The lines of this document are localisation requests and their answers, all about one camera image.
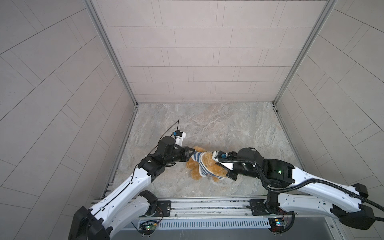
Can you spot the blue white striped sweater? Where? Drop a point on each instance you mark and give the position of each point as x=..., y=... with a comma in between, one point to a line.
x=202, y=163

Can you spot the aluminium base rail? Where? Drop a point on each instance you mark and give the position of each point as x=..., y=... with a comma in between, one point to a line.
x=213, y=214

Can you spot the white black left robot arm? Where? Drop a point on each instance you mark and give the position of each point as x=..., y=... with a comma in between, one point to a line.
x=130, y=200

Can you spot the aluminium corner post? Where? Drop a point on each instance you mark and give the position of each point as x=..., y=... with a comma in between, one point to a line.
x=324, y=14
x=90, y=7

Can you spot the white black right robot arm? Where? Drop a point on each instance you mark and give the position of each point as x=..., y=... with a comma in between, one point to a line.
x=290, y=189

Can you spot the right green circuit board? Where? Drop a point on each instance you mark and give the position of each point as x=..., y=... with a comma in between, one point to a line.
x=277, y=225

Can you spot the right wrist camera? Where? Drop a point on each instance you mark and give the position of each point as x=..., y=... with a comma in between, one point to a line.
x=223, y=157

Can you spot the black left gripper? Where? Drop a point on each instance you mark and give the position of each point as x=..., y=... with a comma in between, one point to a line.
x=184, y=157

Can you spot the aluminium left corner post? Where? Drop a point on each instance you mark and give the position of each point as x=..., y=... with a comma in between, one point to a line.
x=90, y=7

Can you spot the green circuit board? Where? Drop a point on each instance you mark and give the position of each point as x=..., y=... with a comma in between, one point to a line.
x=148, y=227
x=277, y=225

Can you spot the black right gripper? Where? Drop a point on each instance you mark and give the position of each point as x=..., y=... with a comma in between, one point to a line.
x=229, y=173

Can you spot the left green circuit board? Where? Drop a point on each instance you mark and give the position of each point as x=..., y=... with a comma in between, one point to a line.
x=148, y=227

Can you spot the brown teddy bear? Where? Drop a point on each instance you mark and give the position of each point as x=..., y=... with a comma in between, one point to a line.
x=210, y=171

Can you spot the aluminium right corner post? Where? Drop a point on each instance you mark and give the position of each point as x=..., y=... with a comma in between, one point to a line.
x=324, y=14

